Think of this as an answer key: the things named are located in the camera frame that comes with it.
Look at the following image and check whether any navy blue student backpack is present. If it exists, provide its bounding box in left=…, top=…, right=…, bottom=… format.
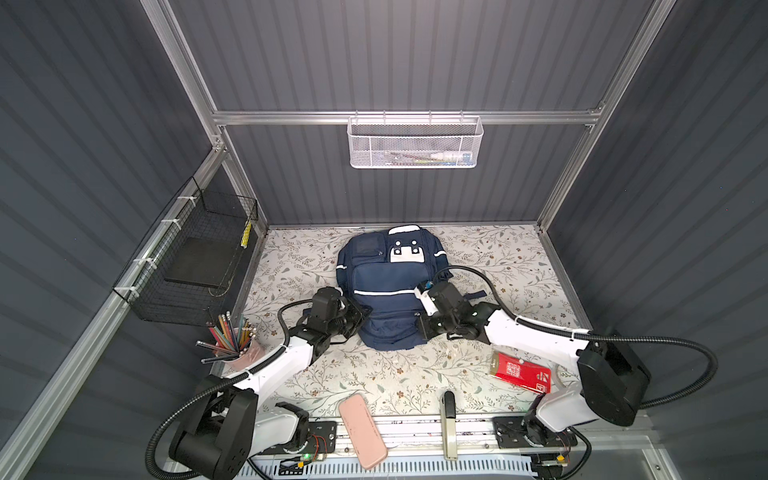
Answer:
left=336, top=225, right=486, bottom=351

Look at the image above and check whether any white wire mesh basket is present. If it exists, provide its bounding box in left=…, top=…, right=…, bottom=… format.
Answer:
left=346, top=114, right=484, bottom=169

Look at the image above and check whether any yellow ruler in basket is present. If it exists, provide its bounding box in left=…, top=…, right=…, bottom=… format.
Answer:
left=240, top=220, right=252, bottom=249

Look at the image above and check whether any floral table mat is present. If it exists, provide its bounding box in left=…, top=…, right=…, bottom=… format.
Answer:
left=243, top=225, right=579, bottom=417

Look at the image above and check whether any black notebook in basket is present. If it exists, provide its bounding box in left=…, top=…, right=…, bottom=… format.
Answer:
left=164, top=237, right=239, bottom=288

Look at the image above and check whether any black wire wall basket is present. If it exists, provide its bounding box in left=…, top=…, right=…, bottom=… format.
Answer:
left=113, top=180, right=259, bottom=327

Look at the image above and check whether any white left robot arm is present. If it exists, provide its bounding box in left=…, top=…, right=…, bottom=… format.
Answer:
left=144, top=287, right=372, bottom=479

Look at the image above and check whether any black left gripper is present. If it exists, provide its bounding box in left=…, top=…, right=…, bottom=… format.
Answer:
left=325, top=297, right=369, bottom=338

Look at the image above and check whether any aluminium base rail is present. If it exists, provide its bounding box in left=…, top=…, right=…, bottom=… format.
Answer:
left=173, top=410, right=655, bottom=463

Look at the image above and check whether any red card box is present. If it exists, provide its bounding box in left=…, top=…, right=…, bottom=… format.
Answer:
left=490, top=351, right=552, bottom=394

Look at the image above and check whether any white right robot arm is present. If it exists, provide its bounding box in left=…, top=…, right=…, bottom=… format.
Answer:
left=414, top=270, right=719, bottom=447

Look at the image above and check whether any coloured pencils cup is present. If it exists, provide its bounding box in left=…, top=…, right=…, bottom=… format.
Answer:
left=196, top=311, right=266, bottom=376

